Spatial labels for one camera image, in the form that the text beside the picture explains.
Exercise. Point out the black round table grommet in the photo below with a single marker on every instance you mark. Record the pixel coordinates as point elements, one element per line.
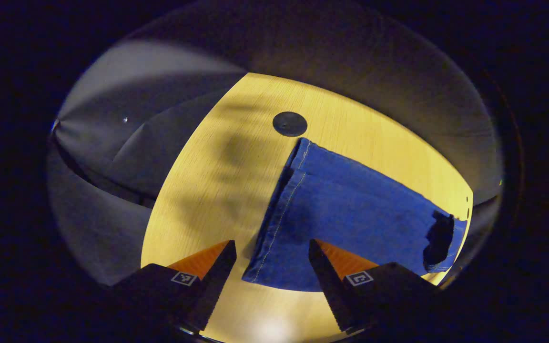
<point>289,124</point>

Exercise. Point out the blue denim jeans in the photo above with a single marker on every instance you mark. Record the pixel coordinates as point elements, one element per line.
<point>350,209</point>

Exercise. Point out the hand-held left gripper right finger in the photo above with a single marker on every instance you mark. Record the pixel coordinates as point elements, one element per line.
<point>331,286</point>

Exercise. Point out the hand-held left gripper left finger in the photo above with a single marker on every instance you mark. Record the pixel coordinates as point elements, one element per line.
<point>215,281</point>

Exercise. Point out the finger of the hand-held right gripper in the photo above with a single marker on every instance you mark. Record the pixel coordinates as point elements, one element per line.
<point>439,240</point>

